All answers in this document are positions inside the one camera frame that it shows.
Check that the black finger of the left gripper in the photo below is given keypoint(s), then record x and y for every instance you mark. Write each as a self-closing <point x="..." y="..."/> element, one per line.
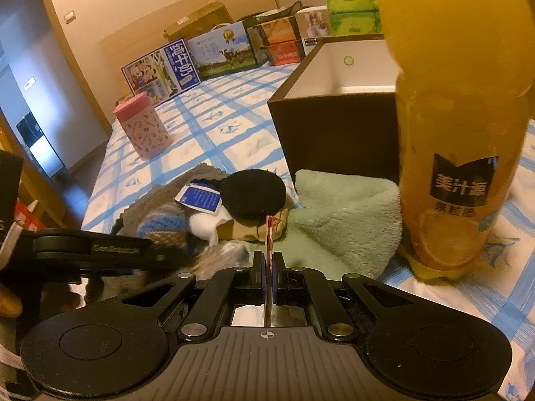
<point x="80" y="251"/>

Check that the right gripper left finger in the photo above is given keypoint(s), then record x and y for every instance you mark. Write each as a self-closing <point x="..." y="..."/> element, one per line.
<point x="257" y="278"/>

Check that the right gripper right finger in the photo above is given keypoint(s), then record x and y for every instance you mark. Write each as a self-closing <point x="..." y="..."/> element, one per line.
<point x="279" y="279"/>

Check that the thin red stick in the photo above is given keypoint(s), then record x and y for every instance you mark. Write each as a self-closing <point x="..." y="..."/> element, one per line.
<point x="271" y="223"/>

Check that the beige soft item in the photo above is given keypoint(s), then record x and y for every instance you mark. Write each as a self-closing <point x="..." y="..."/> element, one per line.
<point x="252" y="230"/>

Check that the green fluffy towel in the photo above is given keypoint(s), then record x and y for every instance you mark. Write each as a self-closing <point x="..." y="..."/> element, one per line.
<point x="343" y="224"/>

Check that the black round soft pad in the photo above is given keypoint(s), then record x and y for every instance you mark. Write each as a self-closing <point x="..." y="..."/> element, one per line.
<point x="252" y="194"/>

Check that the grey knitted cloth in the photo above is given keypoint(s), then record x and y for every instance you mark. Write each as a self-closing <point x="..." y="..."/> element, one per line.
<point x="159" y="217"/>

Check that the blue label white cloth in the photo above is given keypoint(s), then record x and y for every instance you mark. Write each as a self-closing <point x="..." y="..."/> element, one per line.
<point x="205" y="211"/>

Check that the orange juice bottle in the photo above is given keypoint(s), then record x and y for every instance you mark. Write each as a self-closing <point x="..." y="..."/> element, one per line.
<point x="466" y="68"/>

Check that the red checked cloth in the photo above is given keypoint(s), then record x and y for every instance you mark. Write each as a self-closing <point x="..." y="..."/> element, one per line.
<point x="25" y="218"/>

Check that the pink lidded canister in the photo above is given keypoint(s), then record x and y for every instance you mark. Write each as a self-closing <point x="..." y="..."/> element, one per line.
<point x="143" y="126"/>

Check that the blue checked bed sheet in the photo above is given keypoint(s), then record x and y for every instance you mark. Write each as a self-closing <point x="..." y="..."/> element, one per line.
<point x="226" y="123"/>

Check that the dark brown open box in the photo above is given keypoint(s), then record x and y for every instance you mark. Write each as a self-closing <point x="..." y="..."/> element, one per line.
<point x="336" y="112"/>

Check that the blue white milk carton box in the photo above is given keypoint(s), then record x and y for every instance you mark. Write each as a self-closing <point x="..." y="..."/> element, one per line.
<point x="163" y="73"/>

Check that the cow picture milk box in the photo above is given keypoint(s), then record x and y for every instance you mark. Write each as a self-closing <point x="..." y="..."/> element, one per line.
<point x="227" y="49"/>

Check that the orange gift box stack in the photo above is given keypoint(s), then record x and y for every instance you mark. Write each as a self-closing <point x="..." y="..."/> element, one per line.
<point x="281" y="40"/>

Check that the dark bag at headboard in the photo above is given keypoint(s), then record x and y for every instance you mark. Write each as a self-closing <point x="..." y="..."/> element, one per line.
<point x="273" y="14"/>

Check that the white picture box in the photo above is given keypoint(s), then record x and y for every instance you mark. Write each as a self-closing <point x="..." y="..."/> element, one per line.
<point x="313" y="25"/>

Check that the brown cardboard box at headboard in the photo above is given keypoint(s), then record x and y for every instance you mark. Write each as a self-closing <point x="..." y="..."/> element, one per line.
<point x="198" y="22"/>

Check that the green tissue pack stack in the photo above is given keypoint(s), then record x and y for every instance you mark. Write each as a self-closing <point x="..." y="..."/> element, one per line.
<point x="354" y="17"/>

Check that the wooden headboard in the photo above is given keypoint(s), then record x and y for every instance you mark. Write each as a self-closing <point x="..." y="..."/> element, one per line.
<point x="155" y="30"/>

